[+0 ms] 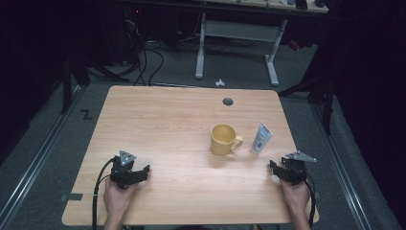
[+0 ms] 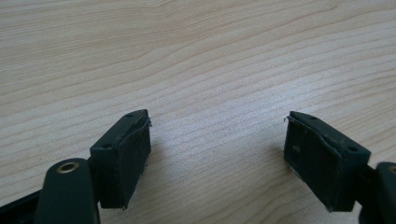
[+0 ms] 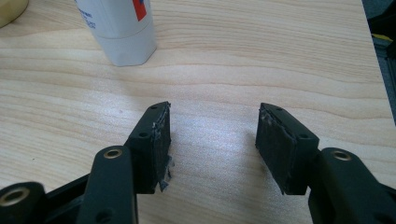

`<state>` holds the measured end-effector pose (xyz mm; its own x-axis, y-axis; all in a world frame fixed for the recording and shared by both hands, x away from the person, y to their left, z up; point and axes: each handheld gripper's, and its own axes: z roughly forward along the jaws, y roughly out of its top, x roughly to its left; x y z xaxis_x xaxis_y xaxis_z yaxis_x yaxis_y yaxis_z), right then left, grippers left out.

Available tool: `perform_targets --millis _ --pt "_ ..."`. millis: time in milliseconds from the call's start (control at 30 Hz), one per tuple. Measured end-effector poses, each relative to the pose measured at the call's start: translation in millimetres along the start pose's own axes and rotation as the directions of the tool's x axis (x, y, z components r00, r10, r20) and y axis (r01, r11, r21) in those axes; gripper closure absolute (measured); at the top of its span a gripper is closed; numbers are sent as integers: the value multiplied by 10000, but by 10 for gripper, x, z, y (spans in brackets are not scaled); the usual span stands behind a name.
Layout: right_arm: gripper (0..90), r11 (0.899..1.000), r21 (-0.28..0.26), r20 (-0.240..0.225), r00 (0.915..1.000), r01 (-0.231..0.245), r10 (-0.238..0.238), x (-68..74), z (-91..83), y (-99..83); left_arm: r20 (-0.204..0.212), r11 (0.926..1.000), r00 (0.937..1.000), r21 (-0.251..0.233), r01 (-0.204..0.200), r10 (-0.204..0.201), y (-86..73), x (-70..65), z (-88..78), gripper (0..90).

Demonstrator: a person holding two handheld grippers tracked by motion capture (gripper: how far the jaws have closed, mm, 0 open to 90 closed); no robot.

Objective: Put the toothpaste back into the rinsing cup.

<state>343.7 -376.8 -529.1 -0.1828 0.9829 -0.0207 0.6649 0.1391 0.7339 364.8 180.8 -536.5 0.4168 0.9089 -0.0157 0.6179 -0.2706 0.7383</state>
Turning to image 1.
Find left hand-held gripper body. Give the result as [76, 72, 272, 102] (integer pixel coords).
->
[109, 149, 142, 191]

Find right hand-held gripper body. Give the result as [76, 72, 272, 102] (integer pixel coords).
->
[281, 150, 318, 187]

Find person's right hand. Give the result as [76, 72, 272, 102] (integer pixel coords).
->
[279, 177, 311, 216]

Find person's left hand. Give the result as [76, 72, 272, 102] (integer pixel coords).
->
[102, 176, 139, 222]

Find white and blue tube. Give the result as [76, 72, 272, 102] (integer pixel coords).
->
[250, 122, 274, 157]

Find black tape strip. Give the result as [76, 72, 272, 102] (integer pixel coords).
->
[59, 193, 84, 202]

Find yellow mug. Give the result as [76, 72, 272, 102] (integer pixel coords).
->
[210, 124, 244, 157]

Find black z-shaped floor tape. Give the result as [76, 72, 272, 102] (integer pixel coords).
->
[79, 108, 94, 121]

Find black metal stand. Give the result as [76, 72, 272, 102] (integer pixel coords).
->
[59, 54, 92, 115]
[277, 47, 338, 136]

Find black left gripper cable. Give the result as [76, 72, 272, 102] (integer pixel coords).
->
[91, 156, 117, 230]

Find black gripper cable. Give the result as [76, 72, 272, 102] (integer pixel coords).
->
[91, 156, 117, 230]
[302, 176, 318, 230]

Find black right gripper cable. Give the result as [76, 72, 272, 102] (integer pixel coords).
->
[302, 176, 318, 230]

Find metal floor rail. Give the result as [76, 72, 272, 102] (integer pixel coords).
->
[310, 103, 372, 230]
[0, 85, 84, 221]

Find black floor cables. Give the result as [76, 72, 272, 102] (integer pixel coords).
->
[123, 18, 166, 87]

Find white desk frame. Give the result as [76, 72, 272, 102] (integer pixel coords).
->
[194, 0, 329, 88]

